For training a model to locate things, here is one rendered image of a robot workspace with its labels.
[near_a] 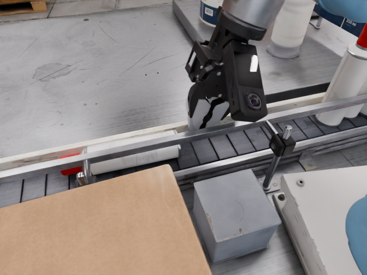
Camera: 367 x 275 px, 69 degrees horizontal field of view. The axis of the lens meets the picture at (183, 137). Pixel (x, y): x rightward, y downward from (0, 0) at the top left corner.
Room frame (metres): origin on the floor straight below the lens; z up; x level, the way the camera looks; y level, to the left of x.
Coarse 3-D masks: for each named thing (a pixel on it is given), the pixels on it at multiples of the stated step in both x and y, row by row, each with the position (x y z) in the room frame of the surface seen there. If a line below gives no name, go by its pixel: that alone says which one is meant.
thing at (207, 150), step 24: (288, 120) 0.42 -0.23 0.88; (312, 120) 0.42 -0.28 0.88; (360, 120) 0.42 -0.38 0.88; (192, 144) 0.35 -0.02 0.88; (216, 144) 0.35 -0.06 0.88; (240, 144) 0.35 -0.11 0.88; (264, 144) 0.35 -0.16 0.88; (144, 168) 0.29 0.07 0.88; (0, 192) 0.24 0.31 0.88; (24, 192) 0.24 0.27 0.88; (48, 192) 0.24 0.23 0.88
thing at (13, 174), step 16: (288, 112) 0.35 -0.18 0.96; (304, 112) 0.35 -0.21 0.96; (320, 112) 0.36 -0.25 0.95; (208, 128) 0.31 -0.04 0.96; (224, 128) 0.31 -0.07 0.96; (240, 128) 0.32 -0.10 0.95; (128, 144) 0.28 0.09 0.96; (144, 144) 0.28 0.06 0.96; (160, 144) 0.28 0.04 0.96; (176, 144) 0.29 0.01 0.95; (64, 160) 0.24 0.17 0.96; (80, 160) 0.25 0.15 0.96; (96, 160) 0.25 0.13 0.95; (0, 176) 0.22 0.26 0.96; (16, 176) 0.22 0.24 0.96; (32, 176) 0.23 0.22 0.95
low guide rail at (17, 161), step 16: (320, 96) 0.46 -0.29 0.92; (272, 112) 0.42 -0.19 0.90; (160, 128) 0.36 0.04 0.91; (176, 128) 0.36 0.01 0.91; (80, 144) 0.32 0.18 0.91; (96, 144) 0.32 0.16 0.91; (0, 160) 0.28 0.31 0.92; (16, 160) 0.28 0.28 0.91; (32, 160) 0.29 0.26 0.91; (48, 160) 0.30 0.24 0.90
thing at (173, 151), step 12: (168, 132) 0.33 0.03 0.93; (108, 144) 0.31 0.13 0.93; (120, 144) 0.30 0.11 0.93; (132, 156) 0.29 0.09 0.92; (144, 156) 0.29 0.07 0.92; (156, 156) 0.29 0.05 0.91; (168, 156) 0.30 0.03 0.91; (180, 156) 0.31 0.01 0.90; (72, 168) 0.27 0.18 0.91; (96, 168) 0.27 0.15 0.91; (108, 168) 0.27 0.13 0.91; (120, 168) 0.28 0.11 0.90
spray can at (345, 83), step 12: (360, 36) 0.43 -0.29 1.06; (348, 48) 0.43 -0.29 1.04; (360, 48) 0.42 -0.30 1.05; (348, 60) 0.41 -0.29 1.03; (360, 60) 0.40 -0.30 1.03; (336, 72) 0.43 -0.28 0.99; (348, 72) 0.41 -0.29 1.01; (360, 72) 0.40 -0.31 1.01; (336, 84) 0.41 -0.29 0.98; (348, 84) 0.40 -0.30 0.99; (360, 84) 0.40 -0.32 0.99; (324, 96) 0.43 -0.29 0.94; (336, 96) 0.41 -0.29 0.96; (348, 96) 0.40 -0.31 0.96; (348, 108) 0.40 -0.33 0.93; (324, 120) 0.41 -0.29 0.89; (336, 120) 0.40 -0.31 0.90
